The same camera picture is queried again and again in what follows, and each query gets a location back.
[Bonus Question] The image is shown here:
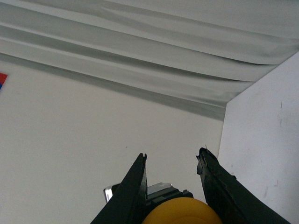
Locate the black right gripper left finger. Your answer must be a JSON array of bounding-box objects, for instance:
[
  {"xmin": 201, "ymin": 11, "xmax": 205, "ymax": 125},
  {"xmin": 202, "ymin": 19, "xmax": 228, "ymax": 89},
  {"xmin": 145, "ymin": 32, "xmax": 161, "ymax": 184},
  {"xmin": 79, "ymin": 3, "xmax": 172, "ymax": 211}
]
[{"xmin": 92, "ymin": 153, "xmax": 147, "ymax": 224}]

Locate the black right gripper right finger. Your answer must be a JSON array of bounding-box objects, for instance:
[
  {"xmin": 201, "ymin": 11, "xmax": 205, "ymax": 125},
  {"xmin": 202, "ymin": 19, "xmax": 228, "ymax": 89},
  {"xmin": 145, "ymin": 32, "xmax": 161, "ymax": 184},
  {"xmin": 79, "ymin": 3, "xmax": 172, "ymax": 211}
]
[{"xmin": 196, "ymin": 147, "xmax": 289, "ymax": 224}]

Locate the yellow push button switch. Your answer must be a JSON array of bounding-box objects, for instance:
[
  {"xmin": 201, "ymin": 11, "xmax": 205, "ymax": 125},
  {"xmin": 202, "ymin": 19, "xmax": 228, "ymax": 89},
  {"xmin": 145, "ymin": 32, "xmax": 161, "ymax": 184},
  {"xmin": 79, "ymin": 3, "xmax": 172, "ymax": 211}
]
[{"xmin": 103, "ymin": 182, "xmax": 224, "ymax": 224}]

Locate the white curtain backdrop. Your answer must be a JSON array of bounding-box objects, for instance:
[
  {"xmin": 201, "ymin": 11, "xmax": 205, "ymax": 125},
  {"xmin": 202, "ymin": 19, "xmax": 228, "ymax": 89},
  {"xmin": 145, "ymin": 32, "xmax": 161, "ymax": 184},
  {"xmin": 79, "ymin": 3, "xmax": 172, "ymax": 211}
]
[{"xmin": 0, "ymin": 0, "xmax": 299, "ymax": 121}]

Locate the red blue sticker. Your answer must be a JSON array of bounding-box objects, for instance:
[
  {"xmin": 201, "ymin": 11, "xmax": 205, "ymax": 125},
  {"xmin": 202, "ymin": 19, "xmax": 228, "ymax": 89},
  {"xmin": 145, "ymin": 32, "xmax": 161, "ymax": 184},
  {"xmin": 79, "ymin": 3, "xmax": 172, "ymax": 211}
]
[{"xmin": 0, "ymin": 73, "xmax": 7, "ymax": 89}]

